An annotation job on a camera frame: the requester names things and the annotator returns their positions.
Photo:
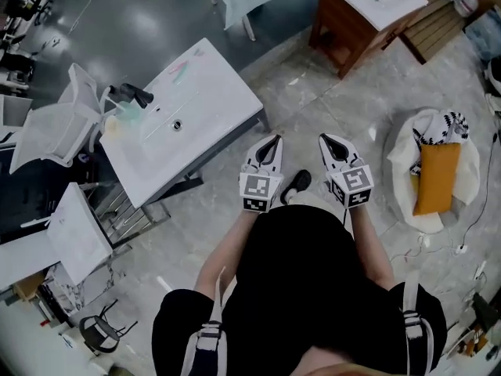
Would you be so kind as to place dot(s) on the pink toothbrush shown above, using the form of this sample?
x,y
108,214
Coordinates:
x,y
178,69

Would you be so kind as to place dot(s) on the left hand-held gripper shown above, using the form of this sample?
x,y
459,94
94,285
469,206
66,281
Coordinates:
x,y
258,188

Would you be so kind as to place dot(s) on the pale yellow sponge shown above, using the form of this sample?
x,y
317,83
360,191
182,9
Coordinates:
x,y
112,125

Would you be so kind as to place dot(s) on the orange pillow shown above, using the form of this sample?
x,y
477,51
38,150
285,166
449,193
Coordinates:
x,y
436,178

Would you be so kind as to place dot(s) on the person's black shirt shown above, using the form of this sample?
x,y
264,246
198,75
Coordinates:
x,y
297,288

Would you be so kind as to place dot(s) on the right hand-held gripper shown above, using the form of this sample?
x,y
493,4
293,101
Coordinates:
x,y
352,186

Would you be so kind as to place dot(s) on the white charger plug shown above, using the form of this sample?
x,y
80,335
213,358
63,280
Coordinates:
x,y
461,248

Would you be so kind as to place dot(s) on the pale green cup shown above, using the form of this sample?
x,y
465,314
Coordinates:
x,y
130,112

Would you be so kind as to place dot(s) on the brown wooden vanity cabinet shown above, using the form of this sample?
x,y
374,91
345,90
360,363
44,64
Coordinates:
x,y
364,10

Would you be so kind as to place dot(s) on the person's beige shorts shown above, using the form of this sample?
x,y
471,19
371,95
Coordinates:
x,y
311,200

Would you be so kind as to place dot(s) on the person's right forearm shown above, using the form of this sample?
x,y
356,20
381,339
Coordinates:
x,y
370,245

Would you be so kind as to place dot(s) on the black shoe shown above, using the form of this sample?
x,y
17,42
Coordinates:
x,y
298,182

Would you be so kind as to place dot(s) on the teal toothbrush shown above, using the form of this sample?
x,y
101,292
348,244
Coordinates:
x,y
181,76

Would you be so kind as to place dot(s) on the black round stool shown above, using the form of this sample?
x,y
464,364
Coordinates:
x,y
99,333

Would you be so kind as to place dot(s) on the wooden slatted pallet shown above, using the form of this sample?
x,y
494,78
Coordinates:
x,y
434,30

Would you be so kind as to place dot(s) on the person's left forearm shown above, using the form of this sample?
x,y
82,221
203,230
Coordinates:
x,y
227,249

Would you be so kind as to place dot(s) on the black glass panel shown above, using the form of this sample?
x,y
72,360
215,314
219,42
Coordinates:
x,y
35,198

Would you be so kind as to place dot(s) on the black faucet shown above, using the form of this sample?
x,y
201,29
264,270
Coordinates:
x,y
133,92

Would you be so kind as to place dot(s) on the marble slab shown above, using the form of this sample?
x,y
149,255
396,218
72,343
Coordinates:
x,y
90,284

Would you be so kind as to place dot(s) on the white plastic strip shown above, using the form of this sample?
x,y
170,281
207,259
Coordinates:
x,y
165,284

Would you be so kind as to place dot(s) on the white sink on steel rack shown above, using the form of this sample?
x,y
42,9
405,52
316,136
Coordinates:
x,y
78,233

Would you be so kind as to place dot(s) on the white sink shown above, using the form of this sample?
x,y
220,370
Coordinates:
x,y
78,233
195,104

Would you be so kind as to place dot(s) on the black and white patterned cloth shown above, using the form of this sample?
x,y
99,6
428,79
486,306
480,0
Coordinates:
x,y
450,125

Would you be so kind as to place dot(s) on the white cabinet top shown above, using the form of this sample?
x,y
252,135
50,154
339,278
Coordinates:
x,y
23,261

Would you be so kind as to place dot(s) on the white curved faucet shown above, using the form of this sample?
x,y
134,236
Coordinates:
x,y
37,221

